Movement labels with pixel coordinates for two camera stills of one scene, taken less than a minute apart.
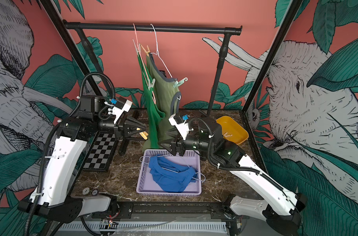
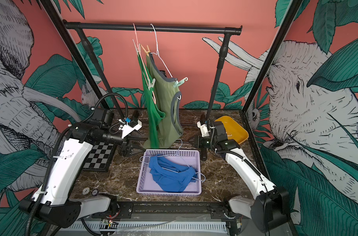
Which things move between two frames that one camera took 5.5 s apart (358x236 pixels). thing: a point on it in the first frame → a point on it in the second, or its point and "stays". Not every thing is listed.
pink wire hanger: (154, 96) stays
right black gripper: (177, 147) → (196, 141)
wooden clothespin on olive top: (148, 52) stays
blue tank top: (172, 176) stays
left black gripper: (126, 128) → (125, 149)
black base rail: (201, 209) stays
